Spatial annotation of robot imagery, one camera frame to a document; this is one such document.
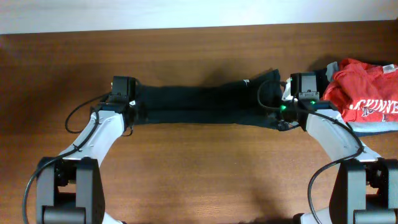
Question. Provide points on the red printed t-shirt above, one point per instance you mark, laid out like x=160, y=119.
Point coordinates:
x=363, y=90

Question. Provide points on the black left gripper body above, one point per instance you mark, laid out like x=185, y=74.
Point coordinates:
x=137, y=109

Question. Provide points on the black Nike t-shirt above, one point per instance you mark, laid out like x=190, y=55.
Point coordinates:
x=231, y=103

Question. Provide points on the navy folded garment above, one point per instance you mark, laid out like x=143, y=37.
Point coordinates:
x=361, y=129

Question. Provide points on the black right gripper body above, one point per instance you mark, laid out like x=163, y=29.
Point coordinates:
x=285, y=111

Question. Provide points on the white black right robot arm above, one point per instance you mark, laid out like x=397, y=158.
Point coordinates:
x=365, y=189

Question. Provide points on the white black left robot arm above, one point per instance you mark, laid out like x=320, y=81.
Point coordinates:
x=69, y=188

